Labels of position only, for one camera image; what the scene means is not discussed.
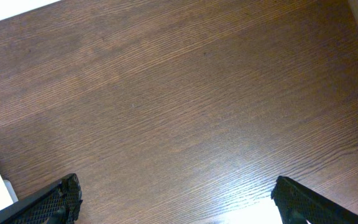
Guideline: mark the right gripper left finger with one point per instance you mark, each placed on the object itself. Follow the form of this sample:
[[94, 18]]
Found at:
[[59, 203]]

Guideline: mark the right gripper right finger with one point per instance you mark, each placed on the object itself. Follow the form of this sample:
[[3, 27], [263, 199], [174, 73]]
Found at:
[[299, 204]]

